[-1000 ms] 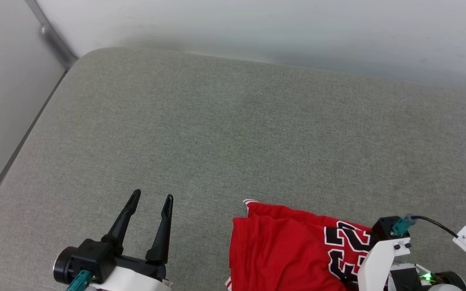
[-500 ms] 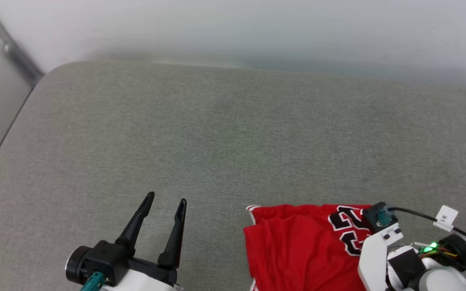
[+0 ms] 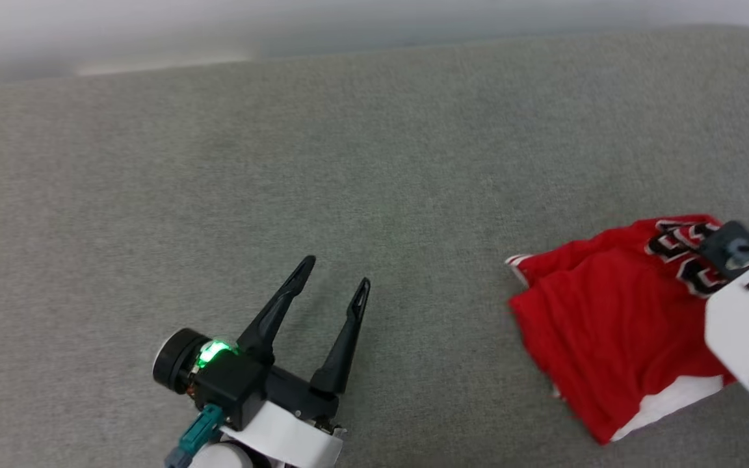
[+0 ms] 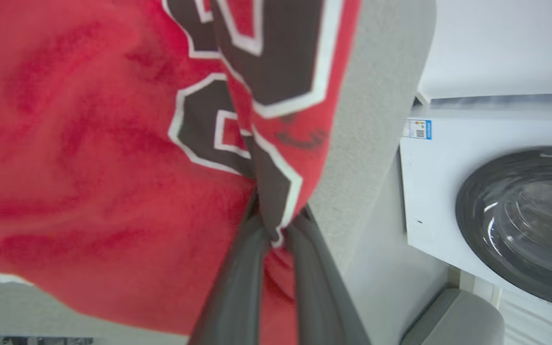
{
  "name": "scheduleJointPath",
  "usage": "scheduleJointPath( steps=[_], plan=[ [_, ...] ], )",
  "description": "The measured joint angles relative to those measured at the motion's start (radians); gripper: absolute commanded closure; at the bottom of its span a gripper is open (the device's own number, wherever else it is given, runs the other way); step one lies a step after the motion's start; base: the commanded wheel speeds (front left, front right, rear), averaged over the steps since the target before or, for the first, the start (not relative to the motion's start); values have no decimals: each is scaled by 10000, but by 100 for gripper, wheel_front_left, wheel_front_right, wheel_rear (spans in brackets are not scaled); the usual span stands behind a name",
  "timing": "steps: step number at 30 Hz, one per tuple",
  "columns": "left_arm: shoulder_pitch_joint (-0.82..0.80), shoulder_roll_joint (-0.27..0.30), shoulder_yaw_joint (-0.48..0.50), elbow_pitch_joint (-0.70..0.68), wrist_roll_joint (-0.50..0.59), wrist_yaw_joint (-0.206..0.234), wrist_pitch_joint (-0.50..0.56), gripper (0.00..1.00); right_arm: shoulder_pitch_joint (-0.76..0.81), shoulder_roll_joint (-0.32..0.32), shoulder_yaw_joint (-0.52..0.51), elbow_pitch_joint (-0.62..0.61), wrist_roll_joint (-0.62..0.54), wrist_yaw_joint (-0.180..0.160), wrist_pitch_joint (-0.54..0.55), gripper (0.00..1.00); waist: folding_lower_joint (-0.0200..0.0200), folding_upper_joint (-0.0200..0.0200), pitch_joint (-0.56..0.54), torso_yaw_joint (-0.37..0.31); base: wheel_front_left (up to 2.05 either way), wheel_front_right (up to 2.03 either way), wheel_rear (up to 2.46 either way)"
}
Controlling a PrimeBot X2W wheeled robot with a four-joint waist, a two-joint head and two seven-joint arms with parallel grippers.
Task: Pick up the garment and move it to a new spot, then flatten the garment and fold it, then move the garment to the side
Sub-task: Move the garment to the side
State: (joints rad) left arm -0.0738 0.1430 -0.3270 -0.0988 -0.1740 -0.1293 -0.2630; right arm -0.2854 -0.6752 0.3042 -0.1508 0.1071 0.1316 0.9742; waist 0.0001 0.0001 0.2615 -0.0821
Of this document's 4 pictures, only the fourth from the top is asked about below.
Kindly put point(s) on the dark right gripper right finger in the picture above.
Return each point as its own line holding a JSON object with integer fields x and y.
{"x": 319, "y": 287}

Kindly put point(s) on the white washing machine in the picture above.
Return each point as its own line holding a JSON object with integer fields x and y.
{"x": 443, "y": 191}

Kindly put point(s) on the red white basketball jersey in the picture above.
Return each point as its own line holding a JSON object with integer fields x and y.
{"x": 98, "y": 167}

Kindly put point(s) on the dark round washing machine door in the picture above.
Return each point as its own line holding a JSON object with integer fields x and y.
{"x": 525, "y": 220}

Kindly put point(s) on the blue white energy label sticker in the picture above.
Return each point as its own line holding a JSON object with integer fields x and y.
{"x": 418, "y": 129}

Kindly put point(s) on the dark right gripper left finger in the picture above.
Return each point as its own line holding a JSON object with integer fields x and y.
{"x": 237, "y": 287}

